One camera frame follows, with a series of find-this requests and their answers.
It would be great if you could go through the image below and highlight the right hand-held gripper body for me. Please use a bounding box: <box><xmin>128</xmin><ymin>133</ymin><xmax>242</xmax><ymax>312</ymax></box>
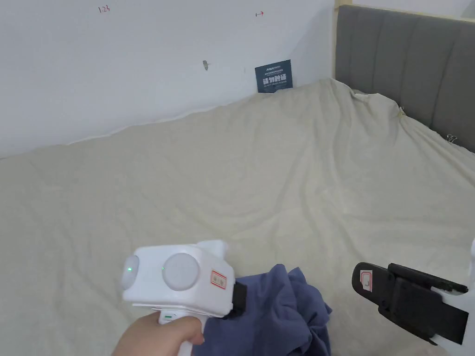
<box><xmin>383</xmin><ymin>237</ymin><xmax>475</xmax><ymax>356</ymax></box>

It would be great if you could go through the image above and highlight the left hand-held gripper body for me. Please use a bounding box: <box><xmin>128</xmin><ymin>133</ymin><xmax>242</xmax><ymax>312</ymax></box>
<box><xmin>122</xmin><ymin>240</ymin><xmax>248</xmax><ymax>324</ymax></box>

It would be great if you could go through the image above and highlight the dark blue shirt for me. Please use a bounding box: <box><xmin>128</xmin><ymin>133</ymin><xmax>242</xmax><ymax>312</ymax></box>
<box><xmin>192</xmin><ymin>263</ymin><xmax>333</xmax><ymax>356</ymax></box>

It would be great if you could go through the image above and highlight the person's left hand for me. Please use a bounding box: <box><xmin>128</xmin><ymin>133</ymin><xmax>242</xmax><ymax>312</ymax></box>
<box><xmin>111</xmin><ymin>311</ymin><xmax>206</xmax><ymax>356</ymax></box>

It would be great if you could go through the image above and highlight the bed with beige sheet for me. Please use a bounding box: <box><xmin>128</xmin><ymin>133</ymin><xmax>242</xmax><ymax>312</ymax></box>
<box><xmin>0</xmin><ymin>77</ymin><xmax>475</xmax><ymax>356</ymax></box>

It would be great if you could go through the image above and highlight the dark blue sign card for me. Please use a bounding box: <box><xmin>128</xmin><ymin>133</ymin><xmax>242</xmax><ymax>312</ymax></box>
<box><xmin>254</xmin><ymin>59</ymin><xmax>294</xmax><ymax>95</ymax></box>

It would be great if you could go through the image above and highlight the grey padded headboard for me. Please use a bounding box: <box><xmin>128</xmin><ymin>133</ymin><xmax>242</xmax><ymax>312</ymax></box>
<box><xmin>334</xmin><ymin>4</ymin><xmax>475</xmax><ymax>154</ymax></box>

